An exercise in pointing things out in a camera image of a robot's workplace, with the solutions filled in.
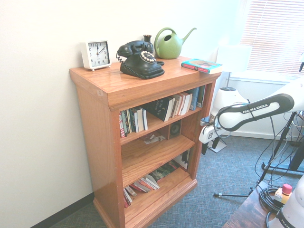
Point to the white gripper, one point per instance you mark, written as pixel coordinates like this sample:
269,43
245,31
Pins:
210,134

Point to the teal and red book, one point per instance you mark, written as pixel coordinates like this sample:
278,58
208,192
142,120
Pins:
202,64

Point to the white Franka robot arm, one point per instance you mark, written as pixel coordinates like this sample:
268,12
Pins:
261,107

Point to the black white picture book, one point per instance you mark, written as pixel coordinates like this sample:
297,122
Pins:
184,160

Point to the small round speaker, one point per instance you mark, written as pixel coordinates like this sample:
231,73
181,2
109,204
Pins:
175,129

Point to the white thick paperback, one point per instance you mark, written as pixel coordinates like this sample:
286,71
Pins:
187,102

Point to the blue hardcover book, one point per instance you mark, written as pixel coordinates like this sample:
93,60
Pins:
195,98

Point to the red edged paperback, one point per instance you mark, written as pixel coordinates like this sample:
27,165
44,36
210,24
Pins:
181,104

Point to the dark green hardcover book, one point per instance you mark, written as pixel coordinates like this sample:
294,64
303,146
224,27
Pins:
201,95

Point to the white air purifier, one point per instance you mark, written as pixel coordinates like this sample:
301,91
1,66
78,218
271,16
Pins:
228,97

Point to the green black flat book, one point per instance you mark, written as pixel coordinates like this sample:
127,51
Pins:
165,172

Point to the tan page paperback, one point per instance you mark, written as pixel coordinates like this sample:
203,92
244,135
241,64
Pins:
175,107

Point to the black tripod stand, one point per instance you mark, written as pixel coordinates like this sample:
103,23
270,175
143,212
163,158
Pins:
231,195

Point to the scattered paper cards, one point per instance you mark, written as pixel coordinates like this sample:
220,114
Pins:
153,139

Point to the black Why We Sleep book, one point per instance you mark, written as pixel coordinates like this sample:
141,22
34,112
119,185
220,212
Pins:
160,108

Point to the white cover paperback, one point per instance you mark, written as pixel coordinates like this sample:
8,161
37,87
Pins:
152,181

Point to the white page paperback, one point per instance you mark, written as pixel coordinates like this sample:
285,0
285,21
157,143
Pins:
143,118

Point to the blue spine paperback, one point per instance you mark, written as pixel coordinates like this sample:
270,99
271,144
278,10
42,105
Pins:
135,120

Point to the red cover paperback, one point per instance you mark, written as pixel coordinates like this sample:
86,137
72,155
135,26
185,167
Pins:
142,187

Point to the dark patterned spine book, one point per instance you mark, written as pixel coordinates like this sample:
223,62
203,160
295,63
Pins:
127,122

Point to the yellow red emergency stop button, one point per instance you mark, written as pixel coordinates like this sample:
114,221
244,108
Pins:
283,193

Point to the white shade floor lamp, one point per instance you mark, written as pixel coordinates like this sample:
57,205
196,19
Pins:
235,59

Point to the red white spine book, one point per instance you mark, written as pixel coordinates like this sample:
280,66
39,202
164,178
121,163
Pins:
122,124

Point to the red white thin book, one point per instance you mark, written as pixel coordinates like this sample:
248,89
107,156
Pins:
127,198

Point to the black rotary telephone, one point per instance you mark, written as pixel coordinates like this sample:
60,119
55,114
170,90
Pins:
140,66

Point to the green watering can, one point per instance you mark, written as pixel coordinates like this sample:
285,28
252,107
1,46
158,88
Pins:
168,47

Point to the wooden bookshelf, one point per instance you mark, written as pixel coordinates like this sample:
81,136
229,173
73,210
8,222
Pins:
95,142

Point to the dark slim vase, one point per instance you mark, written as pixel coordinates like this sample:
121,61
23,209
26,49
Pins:
147,39

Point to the white window blinds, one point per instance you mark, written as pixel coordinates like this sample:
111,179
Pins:
273,35

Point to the white square alarm clock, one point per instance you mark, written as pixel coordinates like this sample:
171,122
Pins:
97,53

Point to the black desk leg frame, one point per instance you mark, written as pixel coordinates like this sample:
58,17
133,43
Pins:
297,161

